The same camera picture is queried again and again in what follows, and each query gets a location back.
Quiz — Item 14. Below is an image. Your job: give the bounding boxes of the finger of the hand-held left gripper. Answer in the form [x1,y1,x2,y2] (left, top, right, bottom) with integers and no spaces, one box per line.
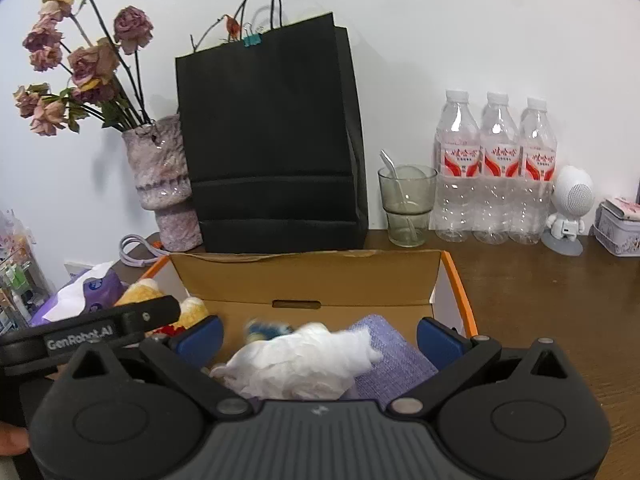
[117,295,181,336]

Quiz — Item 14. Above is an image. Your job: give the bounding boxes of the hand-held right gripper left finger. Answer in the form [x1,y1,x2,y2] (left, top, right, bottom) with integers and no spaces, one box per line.
[64,314,252,419]

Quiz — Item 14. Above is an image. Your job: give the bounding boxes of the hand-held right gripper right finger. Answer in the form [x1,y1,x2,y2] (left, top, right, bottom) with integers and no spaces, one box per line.
[391,316,580,417]

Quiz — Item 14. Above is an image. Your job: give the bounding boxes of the yellow white plush toy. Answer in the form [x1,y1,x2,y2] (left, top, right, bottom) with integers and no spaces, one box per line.
[114,280,211,336]

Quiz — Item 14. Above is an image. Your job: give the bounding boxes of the purple woven drawstring pouch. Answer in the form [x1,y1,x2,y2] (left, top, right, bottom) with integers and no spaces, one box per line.
[345,314,440,408]

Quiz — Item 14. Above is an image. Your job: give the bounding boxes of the blue snack packet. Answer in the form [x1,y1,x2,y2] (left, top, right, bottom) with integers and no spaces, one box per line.
[243,317,296,343]

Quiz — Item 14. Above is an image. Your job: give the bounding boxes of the white tissue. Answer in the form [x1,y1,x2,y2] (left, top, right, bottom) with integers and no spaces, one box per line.
[210,322,383,401]

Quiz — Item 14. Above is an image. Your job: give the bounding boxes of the red cardboard box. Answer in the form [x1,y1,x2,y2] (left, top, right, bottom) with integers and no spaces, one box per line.
[112,249,478,401]

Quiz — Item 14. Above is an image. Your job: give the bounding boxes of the person's left hand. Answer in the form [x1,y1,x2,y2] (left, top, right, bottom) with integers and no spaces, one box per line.
[0,422,30,457]

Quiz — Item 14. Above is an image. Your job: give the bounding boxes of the purple tissue pack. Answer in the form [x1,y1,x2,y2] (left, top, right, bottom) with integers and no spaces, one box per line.
[30,261,128,328]

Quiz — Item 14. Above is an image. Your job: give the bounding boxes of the rack of small goods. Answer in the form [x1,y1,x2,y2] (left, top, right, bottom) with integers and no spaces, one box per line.
[0,207,51,333]

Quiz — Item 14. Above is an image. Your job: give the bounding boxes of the mottled purple ceramic vase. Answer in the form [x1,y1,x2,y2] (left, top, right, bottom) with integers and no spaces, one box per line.
[121,114,203,253]

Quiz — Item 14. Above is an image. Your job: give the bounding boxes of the green tinted glass cup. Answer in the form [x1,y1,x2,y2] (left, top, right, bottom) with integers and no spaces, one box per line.
[377,164,438,248]

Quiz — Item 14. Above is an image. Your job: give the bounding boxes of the clear plastic spoon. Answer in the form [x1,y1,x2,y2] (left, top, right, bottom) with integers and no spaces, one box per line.
[379,149,418,243]

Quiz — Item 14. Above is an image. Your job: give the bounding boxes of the clear plastic water bottle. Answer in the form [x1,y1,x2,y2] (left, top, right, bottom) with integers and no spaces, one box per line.
[472,91,521,246]
[510,96,558,246]
[434,90,482,243]

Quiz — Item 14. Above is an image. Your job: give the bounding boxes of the black paper bag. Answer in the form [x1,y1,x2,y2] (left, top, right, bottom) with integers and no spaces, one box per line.
[175,0,370,253]

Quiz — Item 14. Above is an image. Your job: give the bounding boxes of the white robot figure speaker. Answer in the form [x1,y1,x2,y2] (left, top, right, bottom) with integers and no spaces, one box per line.
[541,165,596,255]

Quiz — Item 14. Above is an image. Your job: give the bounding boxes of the printed tin box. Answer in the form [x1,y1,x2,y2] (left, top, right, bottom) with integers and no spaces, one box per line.
[594,197,640,258]

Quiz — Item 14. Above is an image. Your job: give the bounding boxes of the dried pink rose bouquet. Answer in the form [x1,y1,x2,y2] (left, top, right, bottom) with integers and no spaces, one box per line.
[12,0,246,137]

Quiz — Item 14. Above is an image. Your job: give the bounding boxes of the purple cable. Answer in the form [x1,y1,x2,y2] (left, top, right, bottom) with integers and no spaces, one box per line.
[119,234,163,267]

